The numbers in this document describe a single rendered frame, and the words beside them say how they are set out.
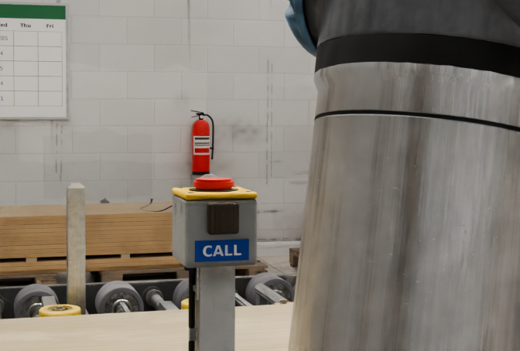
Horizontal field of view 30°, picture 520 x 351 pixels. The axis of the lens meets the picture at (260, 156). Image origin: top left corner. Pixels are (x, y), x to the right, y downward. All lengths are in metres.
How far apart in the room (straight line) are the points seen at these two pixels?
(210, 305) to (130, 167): 7.21
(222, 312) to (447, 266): 0.54
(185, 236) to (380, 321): 0.50
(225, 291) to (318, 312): 0.51
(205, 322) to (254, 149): 7.40
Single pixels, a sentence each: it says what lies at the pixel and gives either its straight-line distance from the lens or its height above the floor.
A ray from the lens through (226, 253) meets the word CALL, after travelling 0.92.
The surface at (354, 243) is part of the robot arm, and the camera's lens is 0.43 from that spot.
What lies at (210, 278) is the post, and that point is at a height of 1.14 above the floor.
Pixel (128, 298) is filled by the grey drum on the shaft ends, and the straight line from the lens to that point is 2.43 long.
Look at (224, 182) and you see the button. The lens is 0.92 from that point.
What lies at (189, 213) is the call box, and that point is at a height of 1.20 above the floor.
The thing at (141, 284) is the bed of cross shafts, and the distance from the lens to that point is 2.58.
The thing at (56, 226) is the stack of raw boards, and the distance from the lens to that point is 6.82.
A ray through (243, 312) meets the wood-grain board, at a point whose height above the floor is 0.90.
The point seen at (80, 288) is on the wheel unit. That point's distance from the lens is 2.03.
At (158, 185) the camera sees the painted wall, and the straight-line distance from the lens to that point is 8.18.
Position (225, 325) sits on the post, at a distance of 0.95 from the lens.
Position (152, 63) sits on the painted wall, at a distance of 8.15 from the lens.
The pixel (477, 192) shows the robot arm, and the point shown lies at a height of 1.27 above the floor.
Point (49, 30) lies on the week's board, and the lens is 8.07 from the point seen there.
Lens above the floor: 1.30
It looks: 3 degrees down
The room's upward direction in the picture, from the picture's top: straight up
